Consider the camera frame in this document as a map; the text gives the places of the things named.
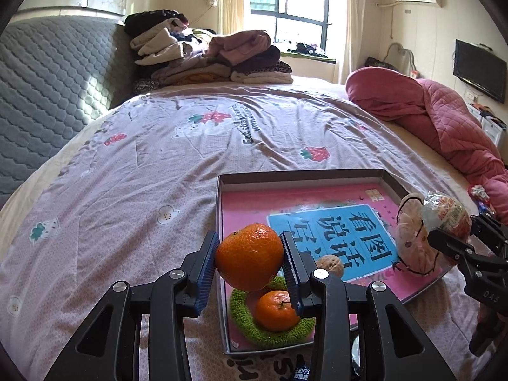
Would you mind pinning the green sill cushion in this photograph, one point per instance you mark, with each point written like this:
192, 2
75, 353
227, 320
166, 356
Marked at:
309, 59

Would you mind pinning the blue candy packet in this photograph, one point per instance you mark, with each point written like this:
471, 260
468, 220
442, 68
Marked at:
483, 207

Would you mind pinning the grey cardboard box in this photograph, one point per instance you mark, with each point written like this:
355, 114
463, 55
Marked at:
301, 176

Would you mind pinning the pink garment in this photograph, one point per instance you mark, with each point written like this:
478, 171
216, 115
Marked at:
242, 45

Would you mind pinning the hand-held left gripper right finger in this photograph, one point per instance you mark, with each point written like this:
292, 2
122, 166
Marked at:
291, 281

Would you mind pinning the heart-shaped chair back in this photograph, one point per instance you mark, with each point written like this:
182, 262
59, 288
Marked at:
405, 57

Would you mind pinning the leopard print cloth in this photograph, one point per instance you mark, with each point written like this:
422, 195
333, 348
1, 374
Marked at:
147, 86

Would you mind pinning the cream folded cloth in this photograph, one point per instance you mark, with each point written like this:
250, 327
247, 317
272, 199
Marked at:
262, 78

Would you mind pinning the grey quilted headboard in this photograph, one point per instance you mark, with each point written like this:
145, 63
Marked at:
47, 95

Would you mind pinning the black labelled packet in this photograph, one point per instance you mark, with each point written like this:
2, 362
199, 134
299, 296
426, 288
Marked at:
302, 369

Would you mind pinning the walnut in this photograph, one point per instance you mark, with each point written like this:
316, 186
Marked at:
329, 266

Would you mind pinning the white storage box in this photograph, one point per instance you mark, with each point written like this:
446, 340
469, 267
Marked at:
488, 123

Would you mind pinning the small orange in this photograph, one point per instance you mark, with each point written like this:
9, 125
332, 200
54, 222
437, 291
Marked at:
274, 311

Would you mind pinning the pink book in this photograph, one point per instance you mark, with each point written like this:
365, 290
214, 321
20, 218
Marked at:
254, 206

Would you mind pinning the beige cloth pouch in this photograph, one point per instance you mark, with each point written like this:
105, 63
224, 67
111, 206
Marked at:
412, 238

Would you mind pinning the large orange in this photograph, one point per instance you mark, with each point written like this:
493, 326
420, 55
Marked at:
248, 256

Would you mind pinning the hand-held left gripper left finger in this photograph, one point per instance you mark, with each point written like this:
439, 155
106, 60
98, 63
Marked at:
206, 281

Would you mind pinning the strawberry printed bed sheet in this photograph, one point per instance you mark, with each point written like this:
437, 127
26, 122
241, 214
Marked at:
139, 174

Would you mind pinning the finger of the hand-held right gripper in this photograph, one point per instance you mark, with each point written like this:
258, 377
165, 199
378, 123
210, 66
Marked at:
490, 228
448, 244

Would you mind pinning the dark patterned bag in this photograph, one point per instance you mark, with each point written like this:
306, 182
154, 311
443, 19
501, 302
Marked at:
377, 63

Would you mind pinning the dark clothes on sill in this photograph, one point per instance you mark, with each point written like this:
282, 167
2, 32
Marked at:
309, 49

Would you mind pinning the red clear snack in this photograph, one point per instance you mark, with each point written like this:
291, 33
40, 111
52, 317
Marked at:
444, 210

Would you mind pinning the yellow folded cloth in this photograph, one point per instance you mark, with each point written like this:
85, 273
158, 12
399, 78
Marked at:
198, 77

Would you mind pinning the window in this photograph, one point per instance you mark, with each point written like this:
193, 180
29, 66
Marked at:
301, 0

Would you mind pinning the green fuzzy coaster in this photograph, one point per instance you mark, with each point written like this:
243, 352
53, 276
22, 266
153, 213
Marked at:
242, 309

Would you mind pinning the pink quilt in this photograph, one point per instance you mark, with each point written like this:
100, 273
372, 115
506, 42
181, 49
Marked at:
436, 115

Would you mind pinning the beige garment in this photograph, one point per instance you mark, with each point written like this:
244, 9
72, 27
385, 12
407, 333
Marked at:
162, 47

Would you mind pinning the black garment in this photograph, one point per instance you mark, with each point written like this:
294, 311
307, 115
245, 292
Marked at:
151, 22

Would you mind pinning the black television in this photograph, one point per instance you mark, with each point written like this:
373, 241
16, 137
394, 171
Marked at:
480, 69

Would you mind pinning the dark maroon folded garment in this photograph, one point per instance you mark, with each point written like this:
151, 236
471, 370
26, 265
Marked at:
262, 61

